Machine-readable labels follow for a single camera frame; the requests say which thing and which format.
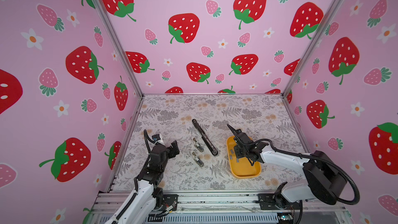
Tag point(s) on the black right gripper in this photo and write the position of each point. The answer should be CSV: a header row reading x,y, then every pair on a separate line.
x,y
236,152

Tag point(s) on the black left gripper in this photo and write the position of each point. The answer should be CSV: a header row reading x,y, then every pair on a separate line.
x,y
172,154

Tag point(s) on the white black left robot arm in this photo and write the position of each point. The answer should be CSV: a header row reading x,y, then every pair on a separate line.
x,y
147,196

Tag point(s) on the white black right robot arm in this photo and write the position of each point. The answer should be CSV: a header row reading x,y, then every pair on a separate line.
x,y
321,179

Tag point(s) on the yellow plastic tray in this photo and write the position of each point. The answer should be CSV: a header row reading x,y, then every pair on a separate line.
x,y
241,168

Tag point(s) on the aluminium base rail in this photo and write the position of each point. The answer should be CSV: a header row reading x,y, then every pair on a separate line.
x,y
245,207

